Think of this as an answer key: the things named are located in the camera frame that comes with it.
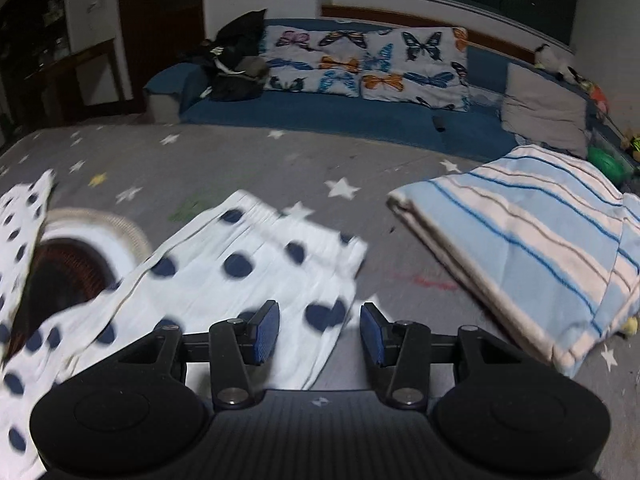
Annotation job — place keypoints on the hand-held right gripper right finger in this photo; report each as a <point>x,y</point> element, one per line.
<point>372,335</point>

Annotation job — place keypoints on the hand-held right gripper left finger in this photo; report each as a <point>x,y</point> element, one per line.
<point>265,332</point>

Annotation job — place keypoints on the white polka dot pants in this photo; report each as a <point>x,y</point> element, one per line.
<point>260,270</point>

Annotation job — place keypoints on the grey star print tablecloth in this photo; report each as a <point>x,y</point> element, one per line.
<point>280,160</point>

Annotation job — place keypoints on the blue striped folded blanket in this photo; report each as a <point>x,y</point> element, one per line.
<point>525,240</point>

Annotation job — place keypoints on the round black induction cooktop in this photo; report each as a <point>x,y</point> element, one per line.
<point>65,275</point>

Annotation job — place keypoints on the blue sofa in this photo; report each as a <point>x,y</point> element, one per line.
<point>325,115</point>

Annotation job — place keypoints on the yellow cloth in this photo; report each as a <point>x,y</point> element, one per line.
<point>631,325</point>

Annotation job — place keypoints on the olive green cloth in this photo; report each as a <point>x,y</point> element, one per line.
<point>252,67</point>

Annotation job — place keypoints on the butterfly print pillow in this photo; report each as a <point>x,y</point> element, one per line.
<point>425,65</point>
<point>305,60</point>

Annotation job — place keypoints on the grey pillow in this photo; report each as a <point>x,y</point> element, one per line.
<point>545,105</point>

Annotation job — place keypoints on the black jacket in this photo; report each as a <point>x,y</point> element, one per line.
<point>240,45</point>

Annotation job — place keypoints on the green round toy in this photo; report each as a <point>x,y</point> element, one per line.
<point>607,162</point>

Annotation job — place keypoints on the wooden side table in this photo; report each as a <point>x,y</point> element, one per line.
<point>85,67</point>

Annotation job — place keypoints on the brown plush bear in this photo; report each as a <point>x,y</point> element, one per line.
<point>632,142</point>

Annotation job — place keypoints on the orange pink plush toy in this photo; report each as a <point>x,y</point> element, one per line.
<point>595,92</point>

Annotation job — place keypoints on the black and white plush dog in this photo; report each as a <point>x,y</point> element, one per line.
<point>550,57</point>

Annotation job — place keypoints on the brown wooden door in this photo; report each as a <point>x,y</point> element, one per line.
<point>160,20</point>

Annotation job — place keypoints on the dark wooden shelf cabinet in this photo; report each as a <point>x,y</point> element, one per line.
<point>30,20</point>

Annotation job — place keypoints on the white wall socket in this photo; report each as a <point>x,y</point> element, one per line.
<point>94,6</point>

